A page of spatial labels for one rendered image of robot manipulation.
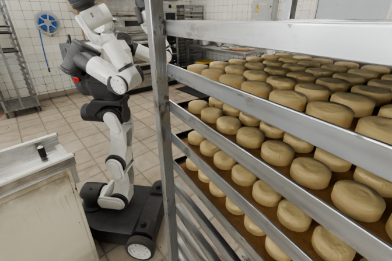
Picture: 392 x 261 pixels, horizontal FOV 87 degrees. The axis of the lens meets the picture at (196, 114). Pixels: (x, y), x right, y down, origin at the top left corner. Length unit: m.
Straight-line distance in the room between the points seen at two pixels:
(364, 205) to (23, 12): 5.13
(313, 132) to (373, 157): 0.05
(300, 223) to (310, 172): 0.09
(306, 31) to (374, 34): 0.05
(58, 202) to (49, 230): 0.16
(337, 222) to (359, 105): 0.14
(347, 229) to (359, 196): 0.05
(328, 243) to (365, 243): 0.10
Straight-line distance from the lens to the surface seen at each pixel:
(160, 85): 0.49
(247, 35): 0.29
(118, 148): 1.46
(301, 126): 0.25
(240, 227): 0.49
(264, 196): 0.40
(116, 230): 1.76
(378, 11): 4.43
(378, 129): 0.27
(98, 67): 0.98
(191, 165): 0.59
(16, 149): 1.47
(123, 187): 1.67
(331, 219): 0.29
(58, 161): 1.22
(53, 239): 1.47
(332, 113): 0.28
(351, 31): 0.22
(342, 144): 0.24
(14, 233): 1.36
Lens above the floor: 1.52
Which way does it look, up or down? 25 degrees down
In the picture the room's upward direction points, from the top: straight up
